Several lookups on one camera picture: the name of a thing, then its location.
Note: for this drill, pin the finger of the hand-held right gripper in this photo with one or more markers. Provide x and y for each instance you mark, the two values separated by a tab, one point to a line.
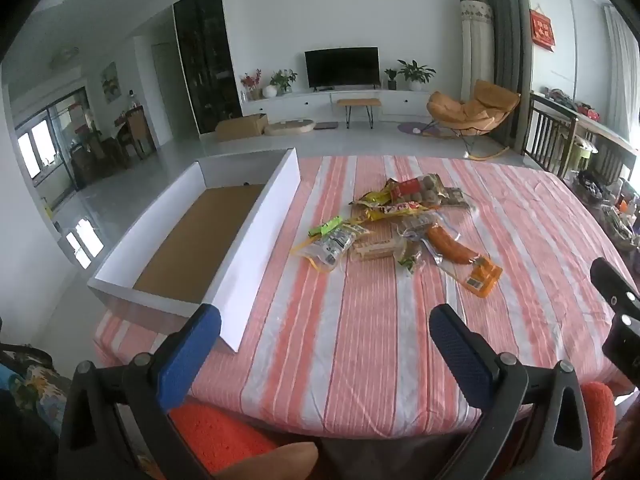
625	355
607	280

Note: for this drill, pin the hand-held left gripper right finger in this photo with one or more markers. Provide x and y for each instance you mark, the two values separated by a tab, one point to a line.
462	360

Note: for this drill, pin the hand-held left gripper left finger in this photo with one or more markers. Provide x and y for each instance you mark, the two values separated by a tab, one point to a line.
187	355

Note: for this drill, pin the orange snack packet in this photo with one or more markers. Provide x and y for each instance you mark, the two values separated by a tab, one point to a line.
484	277

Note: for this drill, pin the orange sausage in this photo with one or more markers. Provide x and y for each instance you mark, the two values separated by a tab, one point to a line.
447	246

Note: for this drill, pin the white cardboard box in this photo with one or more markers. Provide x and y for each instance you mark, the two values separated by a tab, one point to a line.
200	230

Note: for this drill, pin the clear packet of biscuit sticks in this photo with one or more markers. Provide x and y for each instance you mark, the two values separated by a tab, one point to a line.
375	251

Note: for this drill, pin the yellow and red snack packet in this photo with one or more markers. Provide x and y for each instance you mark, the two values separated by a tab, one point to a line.
395	208

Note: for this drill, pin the clear yellow-edged snack packet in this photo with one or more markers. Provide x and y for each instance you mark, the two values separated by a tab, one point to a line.
330	249

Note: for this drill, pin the red label meatball packet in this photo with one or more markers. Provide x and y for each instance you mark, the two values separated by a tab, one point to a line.
405	191

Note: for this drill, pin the yellow and black snack packet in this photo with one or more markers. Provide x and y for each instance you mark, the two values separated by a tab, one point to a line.
372	197

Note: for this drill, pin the green snack packet white label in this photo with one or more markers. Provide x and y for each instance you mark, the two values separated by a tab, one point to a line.
325	226

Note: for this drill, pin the person's left hand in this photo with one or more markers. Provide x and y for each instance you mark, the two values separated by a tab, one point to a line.
270	465

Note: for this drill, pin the orange striped tablecloth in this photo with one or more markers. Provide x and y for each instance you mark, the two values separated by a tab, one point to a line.
350	340

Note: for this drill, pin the cluttered wooden side table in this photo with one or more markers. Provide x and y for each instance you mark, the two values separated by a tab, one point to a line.
607	132

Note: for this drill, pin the floral cloth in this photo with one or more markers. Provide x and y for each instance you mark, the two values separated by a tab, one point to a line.
40	385

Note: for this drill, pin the dark wooden chair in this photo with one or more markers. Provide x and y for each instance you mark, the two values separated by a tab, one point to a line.
542	135

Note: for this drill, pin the white sheer curtain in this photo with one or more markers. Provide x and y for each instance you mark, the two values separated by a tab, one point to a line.
620	70

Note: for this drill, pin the orange rocking chair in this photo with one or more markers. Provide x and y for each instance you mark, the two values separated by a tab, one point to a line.
480	105

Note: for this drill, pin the brown dining chair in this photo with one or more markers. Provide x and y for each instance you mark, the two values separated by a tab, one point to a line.
137	130

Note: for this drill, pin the brown cardboard box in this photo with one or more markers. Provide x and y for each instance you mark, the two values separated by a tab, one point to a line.
240	127

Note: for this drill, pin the purple floor mat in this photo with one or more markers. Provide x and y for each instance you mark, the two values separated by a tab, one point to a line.
412	128

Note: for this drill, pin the beige oval pet bed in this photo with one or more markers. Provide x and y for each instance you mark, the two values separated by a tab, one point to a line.
290	127

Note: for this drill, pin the glass balcony door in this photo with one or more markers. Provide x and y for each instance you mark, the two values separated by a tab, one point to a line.
55	140

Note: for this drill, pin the grey flat laptop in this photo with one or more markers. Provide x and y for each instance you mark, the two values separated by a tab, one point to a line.
326	125

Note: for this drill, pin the standing white air conditioner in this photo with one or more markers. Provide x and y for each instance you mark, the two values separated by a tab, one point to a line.
475	45

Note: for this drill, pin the white television cabinet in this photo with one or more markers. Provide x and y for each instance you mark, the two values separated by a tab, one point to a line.
290	105

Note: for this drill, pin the grey curtain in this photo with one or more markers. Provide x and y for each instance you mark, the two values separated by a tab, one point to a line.
505	25

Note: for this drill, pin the white round vase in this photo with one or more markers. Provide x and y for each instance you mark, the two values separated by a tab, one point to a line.
270	91

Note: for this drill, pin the small wooden bench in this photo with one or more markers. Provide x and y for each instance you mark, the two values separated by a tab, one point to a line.
357	103

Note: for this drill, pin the red flowers in vase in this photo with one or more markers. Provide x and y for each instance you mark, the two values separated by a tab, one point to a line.
251	82

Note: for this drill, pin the large potted green plant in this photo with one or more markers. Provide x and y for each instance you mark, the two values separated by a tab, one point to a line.
415	72

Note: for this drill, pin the leafy plant in pot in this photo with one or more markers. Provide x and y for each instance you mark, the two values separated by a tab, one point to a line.
282	80

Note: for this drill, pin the small potted green plant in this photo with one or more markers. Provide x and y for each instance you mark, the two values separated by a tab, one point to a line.
391	77

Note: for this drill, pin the tall black display cabinet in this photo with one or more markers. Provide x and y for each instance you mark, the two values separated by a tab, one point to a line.
207	60

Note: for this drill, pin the black television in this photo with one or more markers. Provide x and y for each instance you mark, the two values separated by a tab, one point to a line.
341	67

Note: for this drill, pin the ceiling light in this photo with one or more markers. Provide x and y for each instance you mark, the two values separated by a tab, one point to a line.
65	57

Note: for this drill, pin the red wall hanging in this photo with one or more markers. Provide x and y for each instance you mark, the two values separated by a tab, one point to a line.
542	30

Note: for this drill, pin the framed wall painting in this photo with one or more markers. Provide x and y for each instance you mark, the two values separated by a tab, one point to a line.
110	82

